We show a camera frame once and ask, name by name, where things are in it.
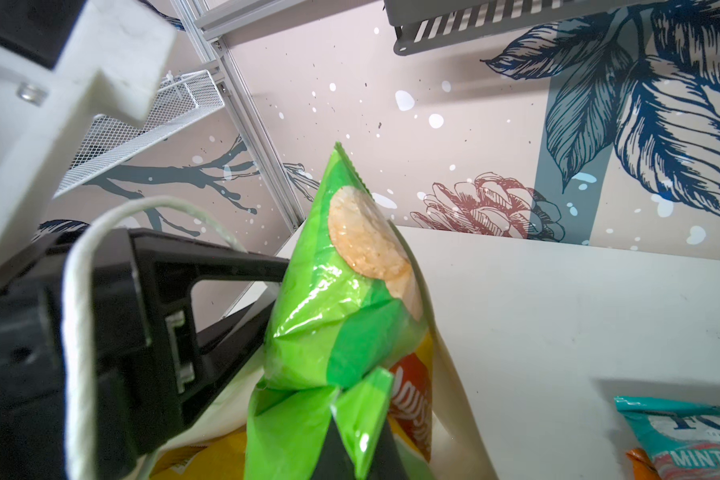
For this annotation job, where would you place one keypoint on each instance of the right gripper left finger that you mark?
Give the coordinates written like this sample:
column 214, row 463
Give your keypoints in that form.
column 333, row 463

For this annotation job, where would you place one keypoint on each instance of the white wire mesh basket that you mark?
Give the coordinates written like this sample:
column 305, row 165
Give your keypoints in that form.
column 180, row 102

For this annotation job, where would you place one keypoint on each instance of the beige paper bag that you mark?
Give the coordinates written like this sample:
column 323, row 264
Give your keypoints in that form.
column 457, row 450

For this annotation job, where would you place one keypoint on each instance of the green snack packet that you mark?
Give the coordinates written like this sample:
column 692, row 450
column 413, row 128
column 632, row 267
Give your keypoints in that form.
column 351, row 299

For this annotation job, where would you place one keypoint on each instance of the teal Fox's candy bag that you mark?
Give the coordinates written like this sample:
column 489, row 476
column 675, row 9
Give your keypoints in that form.
column 681, row 439

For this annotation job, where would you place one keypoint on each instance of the black hanging metal shelf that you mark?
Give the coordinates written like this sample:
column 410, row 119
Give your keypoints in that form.
column 556, row 26

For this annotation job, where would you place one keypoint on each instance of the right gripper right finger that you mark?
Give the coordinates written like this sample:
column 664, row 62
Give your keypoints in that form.
column 386, row 463

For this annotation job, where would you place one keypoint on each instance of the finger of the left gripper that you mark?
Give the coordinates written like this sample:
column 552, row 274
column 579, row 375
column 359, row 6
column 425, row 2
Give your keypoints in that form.
column 181, row 369

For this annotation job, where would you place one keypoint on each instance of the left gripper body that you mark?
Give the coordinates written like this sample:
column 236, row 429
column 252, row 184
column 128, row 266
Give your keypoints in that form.
column 32, row 370

